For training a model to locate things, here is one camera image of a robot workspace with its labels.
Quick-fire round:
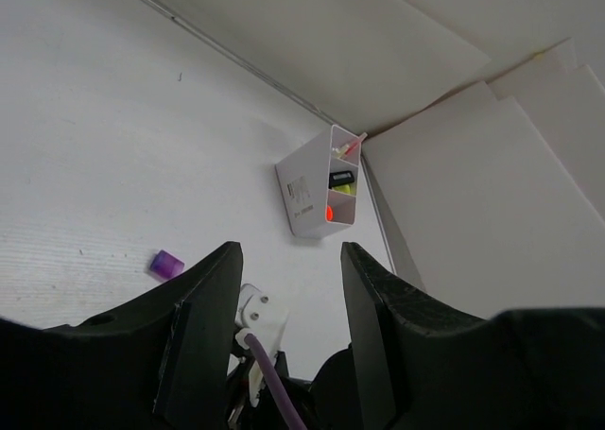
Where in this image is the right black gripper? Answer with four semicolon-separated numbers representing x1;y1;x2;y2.
226;349;321;429

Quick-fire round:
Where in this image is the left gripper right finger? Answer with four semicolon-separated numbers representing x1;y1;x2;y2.
311;243;604;429

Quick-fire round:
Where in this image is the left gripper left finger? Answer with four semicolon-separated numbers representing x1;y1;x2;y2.
1;242;243;429

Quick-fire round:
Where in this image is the yellow cap black highlighter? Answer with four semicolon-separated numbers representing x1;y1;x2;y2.
331;183;356;196

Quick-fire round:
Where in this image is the pink cap black highlighter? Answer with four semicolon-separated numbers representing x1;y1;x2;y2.
328;170;355;189

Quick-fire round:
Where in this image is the pink clear pen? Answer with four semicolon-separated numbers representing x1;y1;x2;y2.
340;132;367;159

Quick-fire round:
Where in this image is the purple highlighter cap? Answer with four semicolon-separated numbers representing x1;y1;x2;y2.
148;249;184;280

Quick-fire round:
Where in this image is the white compartment pen holder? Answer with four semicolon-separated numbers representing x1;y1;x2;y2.
275;125;361;239

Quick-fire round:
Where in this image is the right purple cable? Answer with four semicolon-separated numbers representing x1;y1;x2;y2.
235;330;308;430

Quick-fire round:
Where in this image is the aluminium rail right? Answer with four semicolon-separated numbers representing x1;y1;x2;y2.
360;155;396;273

